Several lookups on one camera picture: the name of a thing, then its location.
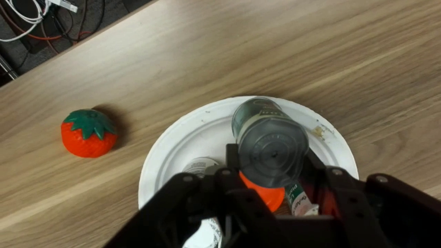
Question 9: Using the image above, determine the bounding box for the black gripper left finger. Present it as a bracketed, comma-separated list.
[108, 141, 296, 248]

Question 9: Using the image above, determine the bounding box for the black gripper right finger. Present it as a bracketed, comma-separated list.
[302, 148, 441, 248]

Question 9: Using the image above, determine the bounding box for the white pill bottle purple label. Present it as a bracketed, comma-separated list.
[183, 217, 225, 248]

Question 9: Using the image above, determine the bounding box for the yellow container with orange lid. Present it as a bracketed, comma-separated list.
[239, 169, 287, 213]

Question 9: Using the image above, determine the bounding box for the green tin can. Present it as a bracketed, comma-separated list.
[231, 96, 311, 188]

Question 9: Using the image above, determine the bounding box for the white paper plate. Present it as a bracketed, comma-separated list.
[137, 95, 360, 210]

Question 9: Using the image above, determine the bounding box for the white cable loop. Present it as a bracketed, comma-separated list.
[0, 0, 81, 44]

